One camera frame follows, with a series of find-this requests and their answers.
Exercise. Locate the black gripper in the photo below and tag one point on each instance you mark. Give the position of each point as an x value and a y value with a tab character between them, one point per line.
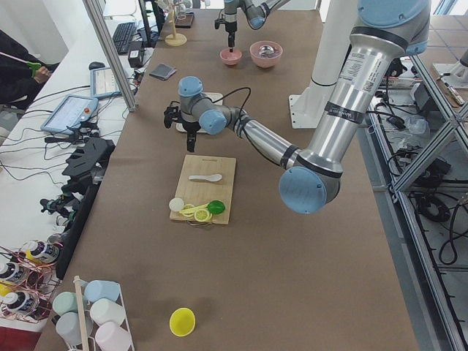
230	28
190	128

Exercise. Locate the small pink bowl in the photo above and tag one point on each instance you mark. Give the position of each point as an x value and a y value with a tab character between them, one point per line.
230	57

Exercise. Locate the white ceramic spoon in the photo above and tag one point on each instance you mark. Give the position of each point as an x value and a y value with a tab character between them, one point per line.
209	178

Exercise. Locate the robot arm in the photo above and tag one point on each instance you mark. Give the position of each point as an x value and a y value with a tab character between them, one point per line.
256	16
384	31

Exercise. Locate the large pink ice bowl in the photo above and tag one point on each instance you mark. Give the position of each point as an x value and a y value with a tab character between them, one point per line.
264	63

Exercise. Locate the metal ice scoop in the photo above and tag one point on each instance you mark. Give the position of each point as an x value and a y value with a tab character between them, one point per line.
267	52

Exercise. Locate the cream serving tray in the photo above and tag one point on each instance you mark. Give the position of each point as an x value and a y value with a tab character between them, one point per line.
217	99

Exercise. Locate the dark brown tray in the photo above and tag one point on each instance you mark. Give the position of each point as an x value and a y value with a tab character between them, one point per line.
184	21

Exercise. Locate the wooden mug tree stand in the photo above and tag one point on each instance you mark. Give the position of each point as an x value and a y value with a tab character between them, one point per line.
174	39

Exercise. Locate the wooden cutting board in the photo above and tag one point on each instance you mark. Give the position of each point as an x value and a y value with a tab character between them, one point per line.
201	192

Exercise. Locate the grey folded cloth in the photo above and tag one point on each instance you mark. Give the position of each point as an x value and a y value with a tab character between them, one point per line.
162	72

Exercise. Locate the yellow plastic knife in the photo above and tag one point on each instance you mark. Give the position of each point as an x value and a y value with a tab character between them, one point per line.
190	212

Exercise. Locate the green lime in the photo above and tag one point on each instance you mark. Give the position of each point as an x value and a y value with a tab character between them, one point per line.
216	207

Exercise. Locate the black power adapter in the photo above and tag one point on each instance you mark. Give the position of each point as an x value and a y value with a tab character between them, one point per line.
136	54

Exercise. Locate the far teach pendant tablet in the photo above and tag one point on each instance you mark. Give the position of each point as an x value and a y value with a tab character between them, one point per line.
103	84

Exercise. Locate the teach pendant tablet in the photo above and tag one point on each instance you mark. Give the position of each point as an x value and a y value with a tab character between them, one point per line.
70	114
103	84

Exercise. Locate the black tool holder rack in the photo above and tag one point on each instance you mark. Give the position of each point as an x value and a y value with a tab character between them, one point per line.
85	163

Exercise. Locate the black keyboard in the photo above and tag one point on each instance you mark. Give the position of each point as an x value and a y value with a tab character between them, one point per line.
122	37

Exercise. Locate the computer mouse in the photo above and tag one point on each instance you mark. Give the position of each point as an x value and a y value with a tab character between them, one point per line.
96	65

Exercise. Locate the near teach pendant tablet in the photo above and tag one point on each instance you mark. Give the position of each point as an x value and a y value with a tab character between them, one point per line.
70	114

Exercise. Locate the person in black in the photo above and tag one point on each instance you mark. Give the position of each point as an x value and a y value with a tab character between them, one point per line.
18	86

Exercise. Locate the blue plastic cup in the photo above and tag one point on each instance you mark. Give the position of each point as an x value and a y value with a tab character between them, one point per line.
98	289

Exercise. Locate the white cup rack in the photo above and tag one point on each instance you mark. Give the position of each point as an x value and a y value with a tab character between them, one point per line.
86	332

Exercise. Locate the white plastic cup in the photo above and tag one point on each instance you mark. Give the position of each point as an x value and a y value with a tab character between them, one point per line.
105	310

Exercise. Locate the green plastic cup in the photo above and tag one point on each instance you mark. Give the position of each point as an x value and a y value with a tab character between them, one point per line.
65	302

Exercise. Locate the pink plastic cup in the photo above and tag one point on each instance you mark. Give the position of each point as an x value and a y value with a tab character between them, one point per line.
112	337

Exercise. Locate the grey plastic cup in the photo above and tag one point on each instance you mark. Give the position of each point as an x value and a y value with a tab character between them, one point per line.
68	328

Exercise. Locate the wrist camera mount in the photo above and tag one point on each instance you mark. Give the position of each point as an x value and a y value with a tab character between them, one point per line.
218	22
172	114

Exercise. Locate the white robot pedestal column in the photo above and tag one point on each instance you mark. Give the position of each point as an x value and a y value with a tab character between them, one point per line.
306	109

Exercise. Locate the aluminium frame post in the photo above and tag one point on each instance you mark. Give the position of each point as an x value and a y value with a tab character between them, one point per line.
98	22

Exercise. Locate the copper wire bottle rack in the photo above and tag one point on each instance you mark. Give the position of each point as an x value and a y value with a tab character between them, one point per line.
28	281

